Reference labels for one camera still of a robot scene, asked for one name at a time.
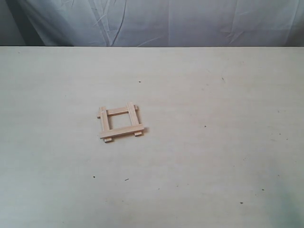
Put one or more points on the diagonal wooden stick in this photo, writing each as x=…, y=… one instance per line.
x=133, y=117

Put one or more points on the white backdrop curtain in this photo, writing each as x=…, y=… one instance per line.
x=152, y=23

